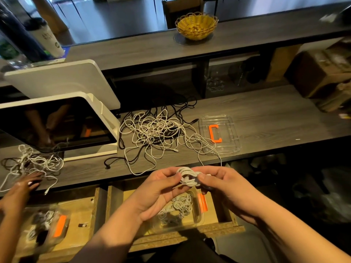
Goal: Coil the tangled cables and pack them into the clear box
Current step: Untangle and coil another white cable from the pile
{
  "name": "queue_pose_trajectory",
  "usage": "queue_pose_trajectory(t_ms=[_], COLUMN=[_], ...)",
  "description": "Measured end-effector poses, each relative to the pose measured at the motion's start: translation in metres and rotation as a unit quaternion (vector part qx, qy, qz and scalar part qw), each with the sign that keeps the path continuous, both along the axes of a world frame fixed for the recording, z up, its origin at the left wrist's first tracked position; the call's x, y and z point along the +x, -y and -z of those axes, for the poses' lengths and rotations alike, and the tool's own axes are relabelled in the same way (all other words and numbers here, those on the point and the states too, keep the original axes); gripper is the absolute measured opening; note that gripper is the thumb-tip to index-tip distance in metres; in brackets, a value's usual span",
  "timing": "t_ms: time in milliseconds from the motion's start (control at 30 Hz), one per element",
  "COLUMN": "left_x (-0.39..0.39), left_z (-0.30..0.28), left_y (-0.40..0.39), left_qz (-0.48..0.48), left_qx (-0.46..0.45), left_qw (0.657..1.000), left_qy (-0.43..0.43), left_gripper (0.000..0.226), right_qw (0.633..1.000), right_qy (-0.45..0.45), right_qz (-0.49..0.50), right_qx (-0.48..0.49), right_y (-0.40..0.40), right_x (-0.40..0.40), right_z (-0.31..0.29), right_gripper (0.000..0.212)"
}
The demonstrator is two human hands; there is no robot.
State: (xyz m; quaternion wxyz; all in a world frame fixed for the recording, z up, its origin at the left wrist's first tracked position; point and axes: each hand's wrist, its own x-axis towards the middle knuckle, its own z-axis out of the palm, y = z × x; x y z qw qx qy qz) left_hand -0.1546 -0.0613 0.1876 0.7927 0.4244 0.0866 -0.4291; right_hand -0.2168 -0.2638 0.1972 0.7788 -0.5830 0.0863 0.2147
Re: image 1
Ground person's left hand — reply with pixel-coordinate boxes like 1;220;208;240
129;167;193;222

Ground round wooden table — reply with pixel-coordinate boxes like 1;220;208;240
30;0;70;35

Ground clear container drawer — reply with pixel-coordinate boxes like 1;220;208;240
145;186;210;234
16;205;70;253

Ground bundle of black cables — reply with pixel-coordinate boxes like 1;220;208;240
159;101;199;127

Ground black thermos bottle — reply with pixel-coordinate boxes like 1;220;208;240
0;3;51;64

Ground clear lid orange handle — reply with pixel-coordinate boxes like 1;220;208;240
199;115;242;157

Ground person's right hand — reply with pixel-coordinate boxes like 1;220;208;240
192;165;270;223

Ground brown cardboard box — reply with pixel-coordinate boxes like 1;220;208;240
291;46;351;99

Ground white touchscreen monitor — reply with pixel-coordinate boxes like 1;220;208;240
0;91;122;162

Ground grey wooden bar counter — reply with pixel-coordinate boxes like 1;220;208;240
0;3;351;88

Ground another person's forearm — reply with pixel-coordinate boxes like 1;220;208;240
0;211;26;263

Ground person's right forearm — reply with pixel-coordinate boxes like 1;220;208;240
252;202;351;263

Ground pile of white containers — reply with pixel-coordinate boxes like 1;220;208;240
241;156;287;179

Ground black cable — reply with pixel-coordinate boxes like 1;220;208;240
104;153;139;170

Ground white customer display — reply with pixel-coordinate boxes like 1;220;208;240
3;59;122;111

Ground white paper coffee cup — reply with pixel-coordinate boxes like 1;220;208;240
24;17;66;59

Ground person's left forearm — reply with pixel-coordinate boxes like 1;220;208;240
70;205;150;263

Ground flat cardboard sheet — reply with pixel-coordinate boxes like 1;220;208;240
266;45;302;83

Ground wooden drawer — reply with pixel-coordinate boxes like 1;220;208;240
105;172;247;253
14;186;106;263

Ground clear plastic water bottle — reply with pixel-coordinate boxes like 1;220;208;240
0;35;31;72

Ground yellow woven basket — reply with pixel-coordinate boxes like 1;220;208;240
175;12;219;42

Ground brown wooden chair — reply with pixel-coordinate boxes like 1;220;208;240
163;0;205;30

